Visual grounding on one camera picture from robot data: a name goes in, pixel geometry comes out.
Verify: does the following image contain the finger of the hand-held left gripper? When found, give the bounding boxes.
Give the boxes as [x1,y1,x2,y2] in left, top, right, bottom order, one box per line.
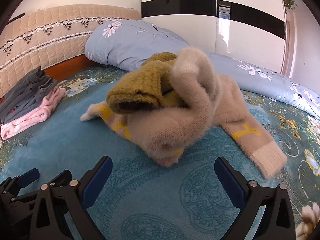
[0,169,40,196]
[47,169,73,188]

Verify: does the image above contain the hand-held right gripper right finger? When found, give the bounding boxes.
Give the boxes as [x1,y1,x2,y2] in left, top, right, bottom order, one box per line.
[214,156,297,240]

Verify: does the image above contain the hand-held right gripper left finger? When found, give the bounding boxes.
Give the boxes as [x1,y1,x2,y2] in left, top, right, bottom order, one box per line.
[29,156,113,240]

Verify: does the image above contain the beige fuzzy sweater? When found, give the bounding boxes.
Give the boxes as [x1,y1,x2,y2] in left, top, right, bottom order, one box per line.
[80,47,288,179]

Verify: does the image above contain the olive knit sweater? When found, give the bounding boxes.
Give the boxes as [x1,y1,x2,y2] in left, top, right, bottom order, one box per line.
[105,52,187,115]

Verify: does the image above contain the folded pink clothes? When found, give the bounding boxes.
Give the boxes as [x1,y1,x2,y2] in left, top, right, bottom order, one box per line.
[1,87,67,140]

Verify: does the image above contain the folded grey clothes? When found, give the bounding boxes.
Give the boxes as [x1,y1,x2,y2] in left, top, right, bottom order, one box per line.
[0,66,58,125]

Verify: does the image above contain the teal floral blanket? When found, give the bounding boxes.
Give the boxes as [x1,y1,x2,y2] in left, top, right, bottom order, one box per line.
[0,64,320,240]

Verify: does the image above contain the beige quilted headboard cover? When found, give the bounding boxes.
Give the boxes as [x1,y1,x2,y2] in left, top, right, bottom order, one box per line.
[0,4,140,97]

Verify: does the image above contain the light blue floral quilt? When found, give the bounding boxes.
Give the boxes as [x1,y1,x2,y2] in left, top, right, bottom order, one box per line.
[84,19,320,120]

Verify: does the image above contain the hanging green plant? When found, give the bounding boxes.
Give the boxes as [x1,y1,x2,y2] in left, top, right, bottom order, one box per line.
[280,0,298,12]

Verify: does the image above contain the wooden bed frame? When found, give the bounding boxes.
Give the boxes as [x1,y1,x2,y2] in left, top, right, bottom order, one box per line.
[0,55,94,100]

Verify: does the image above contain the pink door frame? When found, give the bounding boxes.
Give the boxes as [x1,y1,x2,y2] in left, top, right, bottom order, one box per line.
[280,12,297,78]

